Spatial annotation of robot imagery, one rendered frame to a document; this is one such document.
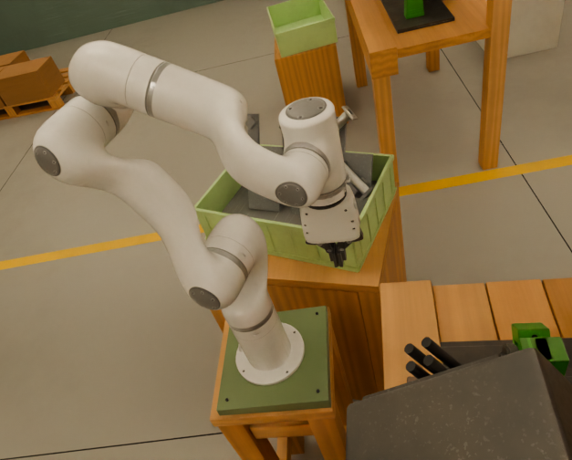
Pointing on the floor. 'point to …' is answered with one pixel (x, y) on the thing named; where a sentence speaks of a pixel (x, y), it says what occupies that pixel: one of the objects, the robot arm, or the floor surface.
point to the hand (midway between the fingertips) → (338, 255)
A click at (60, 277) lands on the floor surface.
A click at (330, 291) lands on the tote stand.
